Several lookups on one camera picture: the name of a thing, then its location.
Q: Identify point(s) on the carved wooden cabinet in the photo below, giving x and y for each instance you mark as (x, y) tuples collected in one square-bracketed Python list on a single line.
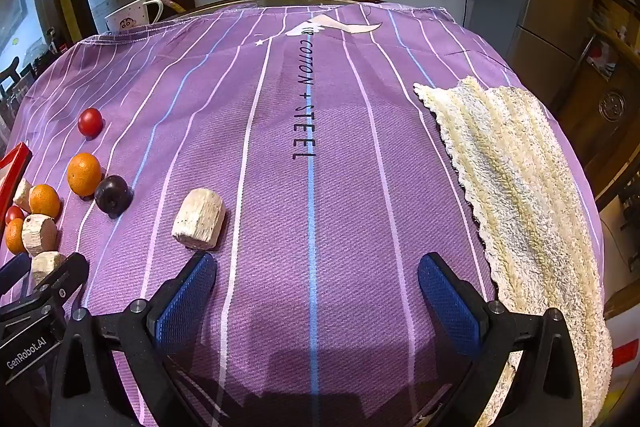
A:
[(607, 107)]

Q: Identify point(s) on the orange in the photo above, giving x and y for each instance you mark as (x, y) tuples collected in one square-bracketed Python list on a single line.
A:
[(44, 201), (15, 236), (83, 174)]

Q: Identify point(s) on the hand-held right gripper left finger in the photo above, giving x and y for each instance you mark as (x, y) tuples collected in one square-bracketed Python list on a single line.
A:
[(182, 302)]

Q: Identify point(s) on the dark purple plum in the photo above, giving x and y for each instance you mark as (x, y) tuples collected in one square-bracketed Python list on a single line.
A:
[(112, 196)]

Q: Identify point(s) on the wooden chair with curved crest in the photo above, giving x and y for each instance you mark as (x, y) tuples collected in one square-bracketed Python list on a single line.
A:
[(10, 76)]

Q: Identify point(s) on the grey refrigerator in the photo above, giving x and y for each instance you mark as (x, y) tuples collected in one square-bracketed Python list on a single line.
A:
[(540, 7)]

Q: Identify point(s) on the purple striped cloth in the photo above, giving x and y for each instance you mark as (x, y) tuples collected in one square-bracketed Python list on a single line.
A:
[(350, 167)]

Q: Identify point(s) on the cream knitted towel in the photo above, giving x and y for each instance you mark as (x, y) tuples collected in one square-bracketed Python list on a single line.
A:
[(515, 187)]

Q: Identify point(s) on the red cardboard tray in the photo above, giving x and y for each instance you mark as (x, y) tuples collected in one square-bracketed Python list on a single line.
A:
[(14, 167)]

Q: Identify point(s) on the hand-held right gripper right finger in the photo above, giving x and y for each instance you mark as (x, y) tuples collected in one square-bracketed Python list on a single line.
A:
[(450, 302)]

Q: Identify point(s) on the white cartoon print mug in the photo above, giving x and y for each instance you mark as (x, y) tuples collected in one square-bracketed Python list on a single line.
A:
[(131, 16)]

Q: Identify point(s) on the beige fibrous chunk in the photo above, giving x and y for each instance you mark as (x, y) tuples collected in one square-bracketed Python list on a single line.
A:
[(40, 234), (45, 264), (22, 194), (198, 219)]

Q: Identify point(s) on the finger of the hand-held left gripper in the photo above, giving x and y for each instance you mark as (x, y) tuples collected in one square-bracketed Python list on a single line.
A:
[(12, 272), (62, 277)]

